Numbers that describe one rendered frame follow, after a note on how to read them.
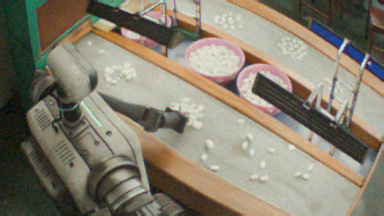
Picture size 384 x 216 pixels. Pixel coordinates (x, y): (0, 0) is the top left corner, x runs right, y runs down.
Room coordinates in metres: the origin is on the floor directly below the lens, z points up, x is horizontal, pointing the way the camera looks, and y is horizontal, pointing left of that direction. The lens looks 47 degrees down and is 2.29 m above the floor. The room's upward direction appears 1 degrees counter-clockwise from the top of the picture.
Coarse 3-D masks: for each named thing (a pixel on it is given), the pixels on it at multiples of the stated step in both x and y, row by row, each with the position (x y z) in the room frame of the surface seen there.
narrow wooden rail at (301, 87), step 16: (208, 32) 1.92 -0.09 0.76; (224, 32) 1.91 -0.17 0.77; (240, 48) 1.79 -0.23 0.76; (256, 48) 1.79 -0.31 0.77; (272, 64) 1.68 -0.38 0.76; (304, 80) 1.58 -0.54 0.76; (304, 96) 1.53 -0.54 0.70; (336, 112) 1.39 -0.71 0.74; (352, 128) 1.30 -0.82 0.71; (368, 128) 1.24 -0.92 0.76; (368, 144) 1.20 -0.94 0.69
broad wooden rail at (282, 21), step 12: (228, 0) 2.26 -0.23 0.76; (240, 0) 2.26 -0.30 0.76; (252, 0) 2.28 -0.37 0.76; (252, 12) 2.16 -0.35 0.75; (264, 12) 2.15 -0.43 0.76; (276, 12) 2.16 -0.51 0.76; (276, 24) 2.05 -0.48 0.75; (288, 24) 2.05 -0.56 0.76; (300, 36) 1.94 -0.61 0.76; (312, 36) 1.96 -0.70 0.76; (324, 48) 1.85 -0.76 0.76; (336, 48) 1.87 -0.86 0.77; (348, 60) 1.77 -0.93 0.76; (372, 84) 1.57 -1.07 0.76
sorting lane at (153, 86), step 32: (96, 64) 1.75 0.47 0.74; (128, 96) 1.52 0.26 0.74; (160, 96) 1.51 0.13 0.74; (192, 96) 1.50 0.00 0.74; (192, 128) 1.34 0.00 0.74; (224, 128) 1.33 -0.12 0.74; (256, 128) 1.32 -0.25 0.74; (192, 160) 1.18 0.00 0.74; (224, 160) 1.17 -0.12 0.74; (256, 160) 1.16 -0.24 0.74; (288, 160) 1.14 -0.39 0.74; (256, 192) 0.99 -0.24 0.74; (288, 192) 0.96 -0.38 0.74; (320, 192) 0.92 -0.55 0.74; (352, 192) 0.88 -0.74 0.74
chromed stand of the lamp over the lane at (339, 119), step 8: (320, 88) 1.18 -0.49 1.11; (312, 96) 1.13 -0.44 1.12; (320, 96) 1.21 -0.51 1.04; (304, 104) 1.10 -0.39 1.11; (320, 104) 1.21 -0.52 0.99; (344, 104) 1.09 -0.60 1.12; (344, 112) 1.12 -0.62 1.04; (336, 120) 1.01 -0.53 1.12; (344, 120) 1.11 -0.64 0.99; (312, 136) 1.21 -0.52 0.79
